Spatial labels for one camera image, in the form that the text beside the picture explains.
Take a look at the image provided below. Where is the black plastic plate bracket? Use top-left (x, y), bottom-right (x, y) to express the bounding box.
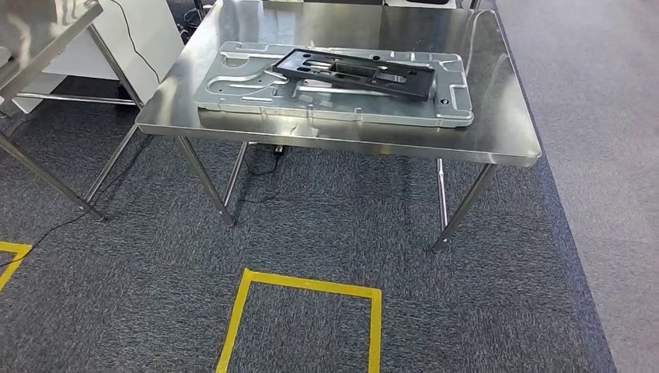
top-left (271, 47), bottom-right (437, 102)

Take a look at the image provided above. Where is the stainless steel workbench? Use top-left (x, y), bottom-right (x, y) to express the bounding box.
top-left (134, 0), bottom-right (542, 253)

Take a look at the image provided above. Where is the yellow floor tape square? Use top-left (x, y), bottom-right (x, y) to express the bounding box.
top-left (216, 267), bottom-right (383, 373)

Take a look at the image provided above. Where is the stamped sheet metal panel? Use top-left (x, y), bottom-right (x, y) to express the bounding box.
top-left (193, 40), bottom-right (475, 129)

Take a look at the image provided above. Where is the white desk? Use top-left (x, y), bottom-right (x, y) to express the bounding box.
top-left (12, 0), bottom-right (185, 115)

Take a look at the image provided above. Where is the stainless steel table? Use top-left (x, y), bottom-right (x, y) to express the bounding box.
top-left (0, 0), bottom-right (145, 222)

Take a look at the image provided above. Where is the black floor cable with plug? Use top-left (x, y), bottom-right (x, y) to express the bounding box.
top-left (240, 145), bottom-right (285, 205)

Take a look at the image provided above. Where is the black power cable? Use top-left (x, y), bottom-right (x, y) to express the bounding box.
top-left (0, 0), bottom-right (162, 270)

